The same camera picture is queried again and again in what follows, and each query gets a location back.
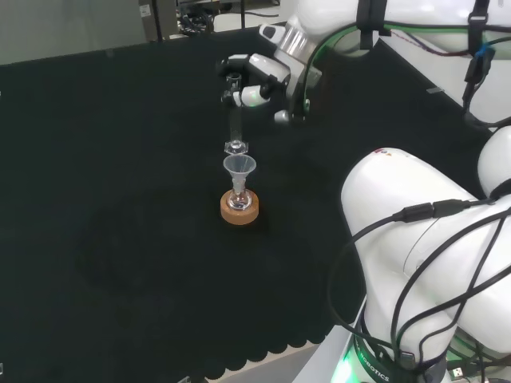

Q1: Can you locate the small round-bottom glass flask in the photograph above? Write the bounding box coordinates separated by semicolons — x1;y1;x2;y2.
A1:
227;186;252;212

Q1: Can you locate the clear graduated cylinder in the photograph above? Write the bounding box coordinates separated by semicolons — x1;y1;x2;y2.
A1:
223;72;251;156

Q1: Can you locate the black cable with inline connector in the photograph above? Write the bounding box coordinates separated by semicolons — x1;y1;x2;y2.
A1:
327;198;511;348

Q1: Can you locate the grey metal cabinet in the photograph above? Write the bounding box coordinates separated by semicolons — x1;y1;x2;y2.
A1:
137;0;181;43

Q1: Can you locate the black cable with plug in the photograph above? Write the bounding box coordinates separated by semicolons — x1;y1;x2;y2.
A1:
461;0;500;129

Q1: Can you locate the black bench cloth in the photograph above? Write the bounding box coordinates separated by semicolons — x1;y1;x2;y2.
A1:
0;27;496;380

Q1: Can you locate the black cable bundle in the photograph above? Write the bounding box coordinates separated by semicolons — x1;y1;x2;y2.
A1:
177;4;217;38

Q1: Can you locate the clear plastic funnel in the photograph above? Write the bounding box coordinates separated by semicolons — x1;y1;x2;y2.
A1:
222;154;257;193

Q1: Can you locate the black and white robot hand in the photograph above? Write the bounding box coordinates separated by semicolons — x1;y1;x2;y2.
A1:
217;53;323;127

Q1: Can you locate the cork ring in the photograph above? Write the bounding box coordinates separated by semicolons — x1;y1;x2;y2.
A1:
220;190;261;226

